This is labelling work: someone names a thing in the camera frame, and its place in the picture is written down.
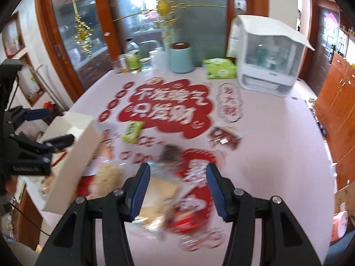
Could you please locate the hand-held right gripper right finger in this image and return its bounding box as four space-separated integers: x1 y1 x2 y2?
206 163 325 266

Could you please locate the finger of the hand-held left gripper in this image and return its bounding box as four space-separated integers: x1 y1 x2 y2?
11 133 75 161
6 106 53 129

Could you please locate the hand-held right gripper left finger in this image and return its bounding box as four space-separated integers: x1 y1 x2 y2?
35 162 152 266

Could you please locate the light blue bread packet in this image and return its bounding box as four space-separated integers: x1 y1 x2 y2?
130 169 183 239

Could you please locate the white plastic storage box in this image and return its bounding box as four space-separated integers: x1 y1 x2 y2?
41 111 102 216

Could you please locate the red clear snack packet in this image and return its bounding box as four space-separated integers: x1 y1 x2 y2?
164 205 211 236

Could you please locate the dark candy clear packet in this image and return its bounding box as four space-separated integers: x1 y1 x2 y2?
155 143 189 178

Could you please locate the clear puffed snack packet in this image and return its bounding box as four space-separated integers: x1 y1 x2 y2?
90 162 122 197

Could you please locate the dark red snack packet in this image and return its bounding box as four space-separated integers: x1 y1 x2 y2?
208 126 244 151

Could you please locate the wooden glass door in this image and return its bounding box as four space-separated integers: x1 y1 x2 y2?
111 0 269 70
35 0 122 103

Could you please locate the green yellow snack packet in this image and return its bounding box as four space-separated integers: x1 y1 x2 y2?
121 120 146 144

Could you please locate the printed table cover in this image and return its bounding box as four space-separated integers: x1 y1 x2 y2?
37 66 340 266

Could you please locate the small gold door ornament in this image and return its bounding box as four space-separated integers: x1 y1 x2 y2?
65 0 93 57

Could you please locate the drinking glass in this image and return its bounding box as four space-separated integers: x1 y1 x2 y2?
118 55 129 74

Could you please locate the green label plastic bottle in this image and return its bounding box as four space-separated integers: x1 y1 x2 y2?
125 37 142 74

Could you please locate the white countertop cup cabinet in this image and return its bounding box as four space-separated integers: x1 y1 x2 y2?
239 19 304 97

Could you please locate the white pill bottle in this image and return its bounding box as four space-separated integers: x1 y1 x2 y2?
149 50 160 71

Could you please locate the green tissue pack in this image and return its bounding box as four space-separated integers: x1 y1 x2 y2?
202 58 237 79

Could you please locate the pink tissue roll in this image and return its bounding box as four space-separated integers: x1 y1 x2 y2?
330 211 350 241

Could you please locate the cardboard box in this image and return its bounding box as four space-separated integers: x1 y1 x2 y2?
334 180 355 217

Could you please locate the teal canister brown lid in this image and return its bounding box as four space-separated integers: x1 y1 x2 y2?
170 42 194 74

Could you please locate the large gold door ornament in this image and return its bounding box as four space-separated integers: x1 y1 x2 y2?
150 0 192 45

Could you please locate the white cloth cover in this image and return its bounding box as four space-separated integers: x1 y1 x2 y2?
226 15 316 59

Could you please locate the dark wooden entry door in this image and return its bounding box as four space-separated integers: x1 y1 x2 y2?
309 0 341 67

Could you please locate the red paper door decoration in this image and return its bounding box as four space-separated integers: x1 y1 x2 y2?
324 12 339 31

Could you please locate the wooden picture frame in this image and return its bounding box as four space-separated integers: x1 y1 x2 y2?
1 11 26 59
19 53 47 107

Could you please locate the wooden wall cabinet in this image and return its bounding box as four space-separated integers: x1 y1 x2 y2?
313 53 355 192

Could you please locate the silver door handle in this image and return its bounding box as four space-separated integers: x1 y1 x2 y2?
234 0 247 16

